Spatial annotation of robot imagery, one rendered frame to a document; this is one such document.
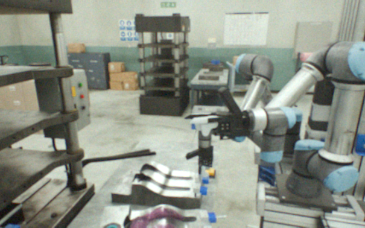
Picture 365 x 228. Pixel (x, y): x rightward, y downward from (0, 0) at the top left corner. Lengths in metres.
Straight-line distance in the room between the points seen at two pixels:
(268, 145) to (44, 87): 1.32
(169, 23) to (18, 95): 2.98
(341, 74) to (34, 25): 9.50
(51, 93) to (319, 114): 1.48
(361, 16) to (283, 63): 6.64
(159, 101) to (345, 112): 4.67
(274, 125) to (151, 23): 4.59
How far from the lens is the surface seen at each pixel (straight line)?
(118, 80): 8.18
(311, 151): 1.19
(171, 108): 5.43
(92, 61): 8.32
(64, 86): 1.53
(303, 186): 1.25
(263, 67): 1.40
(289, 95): 1.05
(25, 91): 5.15
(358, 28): 1.31
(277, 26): 7.81
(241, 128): 0.86
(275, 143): 0.92
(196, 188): 1.43
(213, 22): 7.74
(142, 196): 1.49
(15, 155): 1.78
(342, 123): 1.05
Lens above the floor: 1.72
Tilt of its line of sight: 18 degrees down
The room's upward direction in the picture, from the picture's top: straight up
